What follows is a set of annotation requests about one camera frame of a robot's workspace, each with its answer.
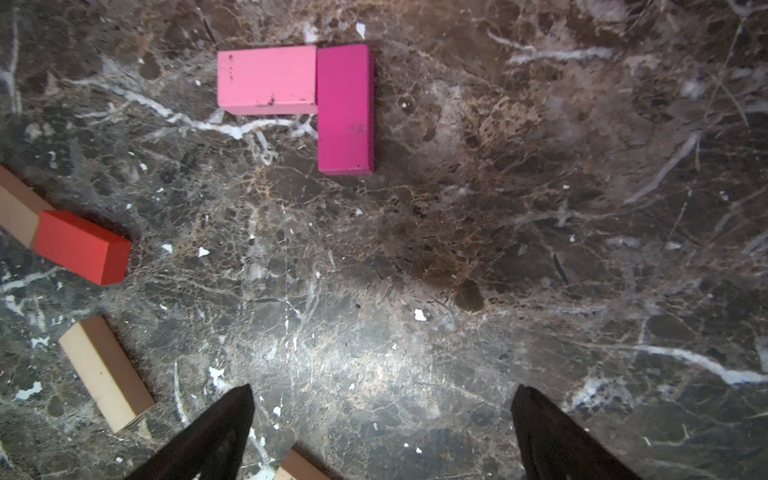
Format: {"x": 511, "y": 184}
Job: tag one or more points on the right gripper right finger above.
{"x": 553, "y": 446}

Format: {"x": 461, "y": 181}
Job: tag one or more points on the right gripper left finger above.
{"x": 211, "y": 447}

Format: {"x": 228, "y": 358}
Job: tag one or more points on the natural wood block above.
{"x": 296, "y": 467}
{"x": 106, "y": 372}
{"x": 20, "y": 208}

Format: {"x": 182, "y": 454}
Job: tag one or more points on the light pink block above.
{"x": 268, "y": 81}

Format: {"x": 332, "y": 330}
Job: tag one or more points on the magenta block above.
{"x": 345, "y": 100}

